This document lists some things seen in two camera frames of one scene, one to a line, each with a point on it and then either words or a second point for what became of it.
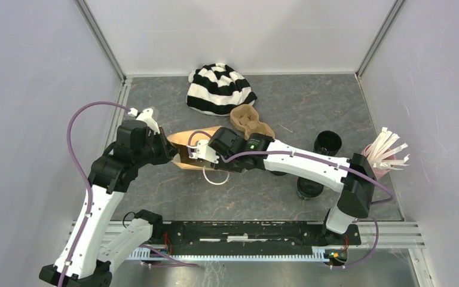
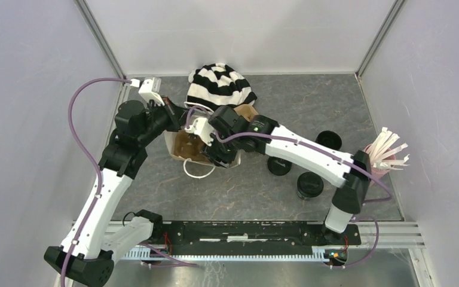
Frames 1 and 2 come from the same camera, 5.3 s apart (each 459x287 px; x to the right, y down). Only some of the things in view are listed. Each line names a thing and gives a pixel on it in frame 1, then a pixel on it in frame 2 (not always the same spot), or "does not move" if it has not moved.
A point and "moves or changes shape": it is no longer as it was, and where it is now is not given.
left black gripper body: (156, 151) → (171, 121)
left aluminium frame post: (84, 9) does not move
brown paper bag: (182, 140) moves or changes shape
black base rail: (251, 235) does not move
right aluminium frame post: (395, 9) does not move
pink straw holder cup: (379, 173) does not move
